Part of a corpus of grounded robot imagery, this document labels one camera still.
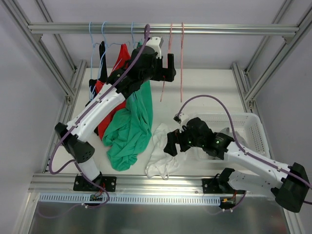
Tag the white tank top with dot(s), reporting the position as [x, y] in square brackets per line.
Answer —
[160, 163]

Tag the pink hanger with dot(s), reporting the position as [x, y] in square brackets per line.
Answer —
[169, 50]
[181, 62]

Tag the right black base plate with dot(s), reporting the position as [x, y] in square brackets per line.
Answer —
[211, 186]

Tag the front aluminium rail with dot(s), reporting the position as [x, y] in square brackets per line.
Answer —
[129, 184]

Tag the white slotted cable duct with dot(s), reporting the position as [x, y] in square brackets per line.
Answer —
[130, 199]

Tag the green tank top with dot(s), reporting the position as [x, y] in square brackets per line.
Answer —
[127, 130]

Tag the blue hanger leftmost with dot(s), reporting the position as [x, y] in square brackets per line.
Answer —
[92, 87]

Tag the red tank top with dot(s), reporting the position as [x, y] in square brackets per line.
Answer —
[120, 62]

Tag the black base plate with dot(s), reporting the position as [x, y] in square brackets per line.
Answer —
[106, 182]
[211, 186]

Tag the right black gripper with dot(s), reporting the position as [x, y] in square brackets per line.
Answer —
[179, 140]

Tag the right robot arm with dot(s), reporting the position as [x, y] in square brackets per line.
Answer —
[287, 184]

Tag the aluminium hanging rail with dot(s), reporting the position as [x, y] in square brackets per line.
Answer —
[162, 28]

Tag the white plastic basket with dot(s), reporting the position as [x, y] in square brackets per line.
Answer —
[248, 129]

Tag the blue hanger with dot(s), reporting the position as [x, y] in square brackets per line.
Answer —
[104, 41]
[135, 43]
[92, 87]

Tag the black tank top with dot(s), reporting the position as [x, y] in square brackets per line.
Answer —
[99, 86]

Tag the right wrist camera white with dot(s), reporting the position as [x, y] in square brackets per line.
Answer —
[181, 119]

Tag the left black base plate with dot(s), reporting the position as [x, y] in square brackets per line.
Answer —
[106, 182]

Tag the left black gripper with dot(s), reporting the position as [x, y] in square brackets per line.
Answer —
[166, 73]

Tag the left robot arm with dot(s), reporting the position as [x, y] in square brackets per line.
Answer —
[74, 134]

